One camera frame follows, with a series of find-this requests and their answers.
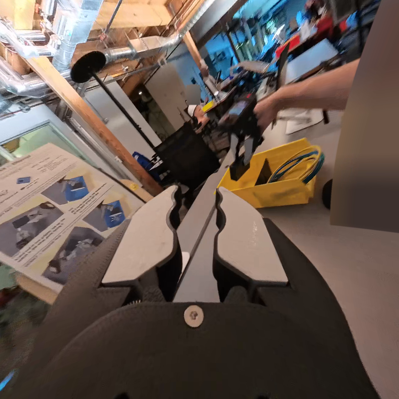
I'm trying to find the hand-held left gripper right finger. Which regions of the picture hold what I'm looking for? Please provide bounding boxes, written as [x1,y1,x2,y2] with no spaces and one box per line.
[213,186,289,286]

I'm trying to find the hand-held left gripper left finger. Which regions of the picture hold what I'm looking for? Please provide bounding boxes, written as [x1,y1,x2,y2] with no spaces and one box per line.
[102,185,183,287]

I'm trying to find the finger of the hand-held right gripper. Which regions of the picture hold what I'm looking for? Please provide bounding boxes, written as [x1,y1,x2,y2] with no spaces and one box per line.
[229,134,241,167]
[244,136,255,166]

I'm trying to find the black network switch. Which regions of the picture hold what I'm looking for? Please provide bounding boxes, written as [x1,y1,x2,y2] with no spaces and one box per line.
[231,160,250,182]

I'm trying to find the blue ethernet cable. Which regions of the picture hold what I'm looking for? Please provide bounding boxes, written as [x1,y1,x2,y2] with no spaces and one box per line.
[267,150,322,184]

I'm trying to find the yellow plastic bin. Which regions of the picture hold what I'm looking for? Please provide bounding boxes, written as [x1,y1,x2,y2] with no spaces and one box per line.
[215,138,325,209]

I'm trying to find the green ethernet cable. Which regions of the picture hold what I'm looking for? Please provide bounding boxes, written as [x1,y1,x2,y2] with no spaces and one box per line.
[274,153,325,185]

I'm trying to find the person's right forearm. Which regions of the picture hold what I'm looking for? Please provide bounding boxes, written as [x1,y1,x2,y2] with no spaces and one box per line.
[281,58,362,112]

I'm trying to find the person's right hand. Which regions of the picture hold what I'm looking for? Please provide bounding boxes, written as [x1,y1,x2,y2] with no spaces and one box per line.
[254,88,291,132]

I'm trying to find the black office chair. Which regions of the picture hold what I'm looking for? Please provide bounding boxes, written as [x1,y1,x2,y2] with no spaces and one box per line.
[153,123,221,189]

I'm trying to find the blue striped jacket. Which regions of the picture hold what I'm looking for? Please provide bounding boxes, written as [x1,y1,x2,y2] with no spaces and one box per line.
[132,152,163,182]

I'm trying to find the black mesh wrist rest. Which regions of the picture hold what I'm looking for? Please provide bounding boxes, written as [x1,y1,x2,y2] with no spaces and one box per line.
[322,179,333,209]

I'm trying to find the printed instruction poster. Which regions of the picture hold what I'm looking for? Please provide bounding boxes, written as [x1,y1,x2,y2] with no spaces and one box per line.
[0,143,147,284]

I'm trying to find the wooden ceiling beam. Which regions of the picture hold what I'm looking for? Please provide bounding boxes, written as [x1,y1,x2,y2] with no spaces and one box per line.
[23,56,165,196]

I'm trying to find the black round pole stand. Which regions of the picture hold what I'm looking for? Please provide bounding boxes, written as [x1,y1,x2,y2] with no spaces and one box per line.
[70,51,158,151]

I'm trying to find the silver air duct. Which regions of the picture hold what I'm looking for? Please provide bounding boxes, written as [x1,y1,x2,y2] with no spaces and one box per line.
[51,0,105,71]

